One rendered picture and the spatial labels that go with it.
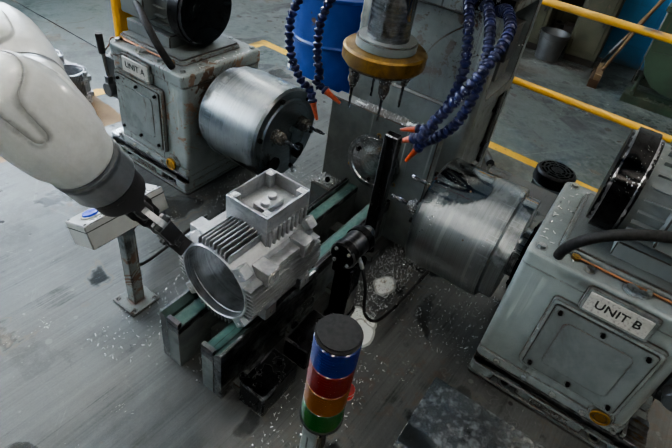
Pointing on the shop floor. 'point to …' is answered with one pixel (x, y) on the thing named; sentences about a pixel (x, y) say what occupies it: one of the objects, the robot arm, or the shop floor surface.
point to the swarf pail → (551, 43)
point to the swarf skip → (654, 75)
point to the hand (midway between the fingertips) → (174, 239)
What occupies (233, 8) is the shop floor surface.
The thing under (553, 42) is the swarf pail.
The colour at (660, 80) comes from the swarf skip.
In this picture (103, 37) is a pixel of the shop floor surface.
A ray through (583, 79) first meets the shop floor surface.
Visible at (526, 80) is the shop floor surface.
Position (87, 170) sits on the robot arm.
